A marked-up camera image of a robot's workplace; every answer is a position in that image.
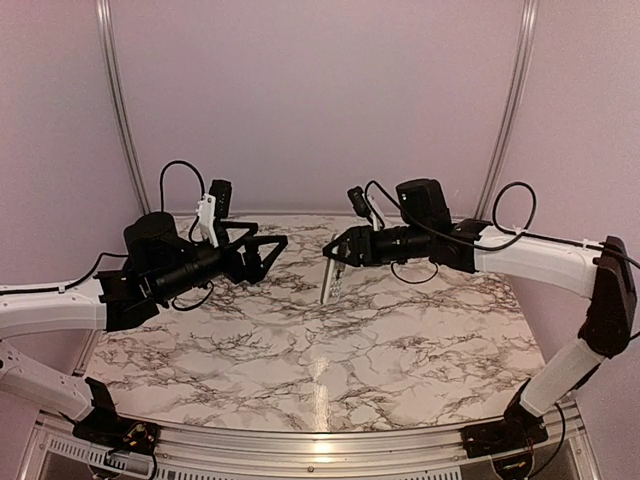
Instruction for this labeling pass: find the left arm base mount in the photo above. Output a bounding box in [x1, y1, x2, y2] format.
[72, 377, 160, 456]

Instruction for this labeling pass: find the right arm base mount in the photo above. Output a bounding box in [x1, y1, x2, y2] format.
[461, 400, 549, 458]

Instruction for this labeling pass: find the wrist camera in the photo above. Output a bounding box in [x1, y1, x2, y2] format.
[347, 186, 385, 231]
[195, 179, 232, 247]

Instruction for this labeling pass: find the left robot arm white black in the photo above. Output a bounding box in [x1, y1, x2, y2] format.
[1, 212, 288, 445]

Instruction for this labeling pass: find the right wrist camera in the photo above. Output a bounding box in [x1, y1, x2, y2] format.
[347, 186, 385, 231]

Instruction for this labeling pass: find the grey white remote control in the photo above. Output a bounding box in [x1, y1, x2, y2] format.
[320, 258, 347, 305]

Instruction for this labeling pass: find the left aluminium frame post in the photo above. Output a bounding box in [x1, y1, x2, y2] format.
[95, 0, 151, 214]

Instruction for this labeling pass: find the front aluminium rail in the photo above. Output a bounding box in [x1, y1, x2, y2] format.
[18, 402, 601, 479]

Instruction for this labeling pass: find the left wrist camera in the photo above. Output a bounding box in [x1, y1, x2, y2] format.
[195, 179, 232, 247]

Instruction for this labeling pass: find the aluminium frame post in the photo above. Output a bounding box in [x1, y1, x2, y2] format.
[95, 0, 151, 214]
[474, 0, 539, 219]

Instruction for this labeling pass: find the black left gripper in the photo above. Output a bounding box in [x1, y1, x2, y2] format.
[153, 221, 288, 303]

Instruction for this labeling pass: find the right aluminium frame post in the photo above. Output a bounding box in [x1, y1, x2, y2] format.
[474, 0, 539, 219]

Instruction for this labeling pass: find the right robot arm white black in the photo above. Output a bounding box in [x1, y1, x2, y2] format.
[323, 179, 638, 448]

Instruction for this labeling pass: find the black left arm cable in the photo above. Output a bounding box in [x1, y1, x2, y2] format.
[0, 159, 216, 312]

